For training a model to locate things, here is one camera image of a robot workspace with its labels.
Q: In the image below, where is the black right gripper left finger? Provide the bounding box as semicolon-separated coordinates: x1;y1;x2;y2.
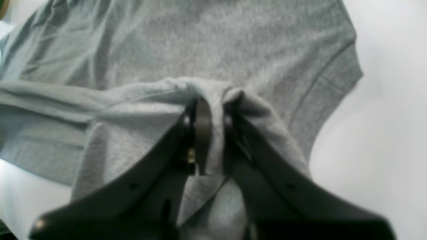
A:
29;99;212;240

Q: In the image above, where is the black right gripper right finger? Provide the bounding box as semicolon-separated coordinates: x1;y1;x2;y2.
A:
224;107;395;240

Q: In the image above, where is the grey T-shirt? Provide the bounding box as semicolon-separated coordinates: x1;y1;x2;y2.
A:
1;0;363;240

